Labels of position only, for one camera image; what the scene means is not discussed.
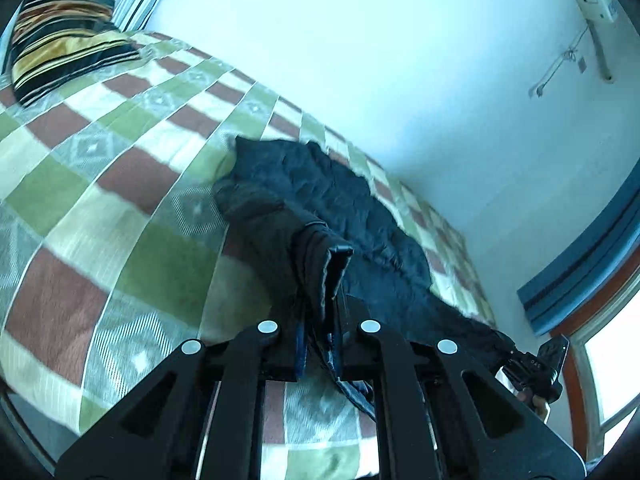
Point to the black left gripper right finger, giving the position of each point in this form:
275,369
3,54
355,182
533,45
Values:
439,414

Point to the window with brown frame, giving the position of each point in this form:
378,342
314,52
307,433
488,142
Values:
601,373

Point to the black puffer jacket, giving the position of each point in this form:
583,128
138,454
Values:
309,224

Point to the person's right hand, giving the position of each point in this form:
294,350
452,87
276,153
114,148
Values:
536,403

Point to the white air conditioner pipe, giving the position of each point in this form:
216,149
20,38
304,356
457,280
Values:
571,55

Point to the yellow black striped pillow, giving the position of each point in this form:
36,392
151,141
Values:
56,41

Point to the checkered green red bedspread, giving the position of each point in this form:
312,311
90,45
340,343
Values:
112,251

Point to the blue striped curtain valance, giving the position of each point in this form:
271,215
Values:
576,274

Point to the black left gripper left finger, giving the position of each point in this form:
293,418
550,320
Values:
197,415

